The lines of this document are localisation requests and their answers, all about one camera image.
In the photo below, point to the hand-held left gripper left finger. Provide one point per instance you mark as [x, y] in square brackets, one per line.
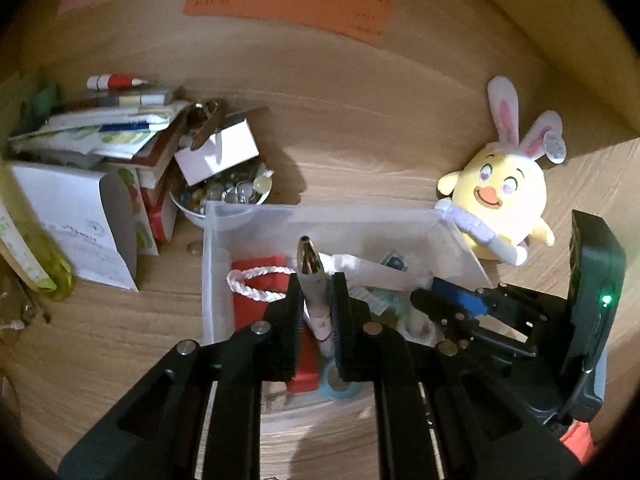
[295, 330]

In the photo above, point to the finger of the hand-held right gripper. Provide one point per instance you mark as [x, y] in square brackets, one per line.
[435, 310]
[460, 295]

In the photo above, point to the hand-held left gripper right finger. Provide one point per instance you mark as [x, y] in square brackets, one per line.
[340, 330]

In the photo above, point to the white pen with gold tip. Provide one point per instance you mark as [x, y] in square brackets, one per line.
[312, 290]

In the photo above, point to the red paper bag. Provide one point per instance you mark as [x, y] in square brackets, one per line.
[257, 261]

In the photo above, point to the clear plastic box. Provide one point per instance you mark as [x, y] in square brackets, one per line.
[350, 230]

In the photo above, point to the teal packet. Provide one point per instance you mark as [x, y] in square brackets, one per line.
[385, 305]

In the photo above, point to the blue tape roll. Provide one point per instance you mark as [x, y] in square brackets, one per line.
[332, 392]

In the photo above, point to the yellow chick plush toy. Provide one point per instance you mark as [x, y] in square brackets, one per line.
[500, 185]

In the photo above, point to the pile of glass beads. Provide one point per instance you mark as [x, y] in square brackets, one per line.
[235, 190]

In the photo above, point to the white bowl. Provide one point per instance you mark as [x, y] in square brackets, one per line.
[192, 214]

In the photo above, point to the red fruit print box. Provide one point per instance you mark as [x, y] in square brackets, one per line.
[155, 210]

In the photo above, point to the small white cardboard box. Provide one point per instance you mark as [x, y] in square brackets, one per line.
[220, 155]

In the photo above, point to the dark flat stick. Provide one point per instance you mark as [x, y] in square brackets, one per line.
[247, 112]

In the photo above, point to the dark red book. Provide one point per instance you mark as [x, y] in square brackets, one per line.
[161, 147]

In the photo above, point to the yellow-green bottle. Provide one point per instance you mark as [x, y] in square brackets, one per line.
[50, 270]

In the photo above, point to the white paper carton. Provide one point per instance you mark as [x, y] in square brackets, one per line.
[65, 220]

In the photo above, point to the checkered flat box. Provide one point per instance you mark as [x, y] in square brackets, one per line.
[145, 97]

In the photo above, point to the white packet with blue stripe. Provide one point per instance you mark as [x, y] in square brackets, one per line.
[115, 119]

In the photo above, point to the green print white packet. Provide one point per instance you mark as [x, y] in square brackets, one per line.
[85, 141]

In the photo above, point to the red white marker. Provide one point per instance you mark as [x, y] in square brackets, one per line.
[117, 81]

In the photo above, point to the orange paper sheet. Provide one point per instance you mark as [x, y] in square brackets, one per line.
[280, 0]

